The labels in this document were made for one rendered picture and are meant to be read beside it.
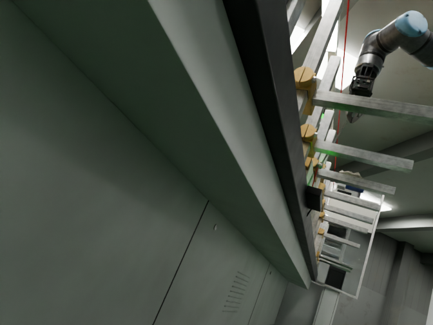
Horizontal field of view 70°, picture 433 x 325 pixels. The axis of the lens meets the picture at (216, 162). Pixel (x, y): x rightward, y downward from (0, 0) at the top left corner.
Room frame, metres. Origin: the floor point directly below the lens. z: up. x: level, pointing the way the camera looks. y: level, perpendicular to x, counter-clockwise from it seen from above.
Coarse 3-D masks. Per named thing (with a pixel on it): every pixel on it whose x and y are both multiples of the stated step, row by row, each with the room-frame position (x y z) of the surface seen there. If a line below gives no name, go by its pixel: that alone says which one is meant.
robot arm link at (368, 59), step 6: (366, 54) 0.88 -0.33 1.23; (372, 54) 0.87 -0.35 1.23; (360, 60) 0.90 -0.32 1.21; (366, 60) 0.88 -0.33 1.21; (372, 60) 0.87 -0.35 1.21; (378, 60) 0.87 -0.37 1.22; (360, 66) 0.90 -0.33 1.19; (378, 66) 0.87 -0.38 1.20; (384, 66) 0.89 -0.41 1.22; (354, 72) 0.94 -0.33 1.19; (378, 72) 0.89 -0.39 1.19
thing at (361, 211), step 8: (336, 192) 3.14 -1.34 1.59; (336, 200) 3.13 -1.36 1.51; (344, 208) 3.09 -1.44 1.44; (352, 208) 3.05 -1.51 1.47; (360, 208) 3.02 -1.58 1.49; (328, 216) 3.14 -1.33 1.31; (336, 216) 3.11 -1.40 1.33; (344, 216) 3.08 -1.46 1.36; (368, 216) 2.98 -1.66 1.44; (360, 224) 3.00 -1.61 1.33; (368, 224) 2.97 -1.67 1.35
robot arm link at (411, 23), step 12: (408, 12) 0.74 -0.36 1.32; (396, 24) 0.77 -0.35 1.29; (408, 24) 0.74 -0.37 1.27; (420, 24) 0.74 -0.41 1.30; (384, 36) 0.82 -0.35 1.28; (396, 36) 0.79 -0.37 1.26; (408, 36) 0.77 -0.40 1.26; (420, 36) 0.77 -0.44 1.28; (384, 48) 0.85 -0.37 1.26; (396, 48) 0.84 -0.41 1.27; (408, 48) 0.81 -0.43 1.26
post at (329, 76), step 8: (336, 56) 0.86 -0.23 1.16; (328, 64) 0.87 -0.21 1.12; (336, 64) 0.86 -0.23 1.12; (328, 72) 0.87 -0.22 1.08; (336, 72) 0.88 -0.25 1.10; (328, 80) 0.86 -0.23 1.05; (320, 88) 0.87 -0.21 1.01; (328, 88) 0.86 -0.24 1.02; (320, 112) 0.86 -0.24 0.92; (312, 120) 0.87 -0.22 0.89; (304, 144) 0.86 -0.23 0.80; (304, 152) 0.86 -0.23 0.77; (304, 160) 0.87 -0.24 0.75
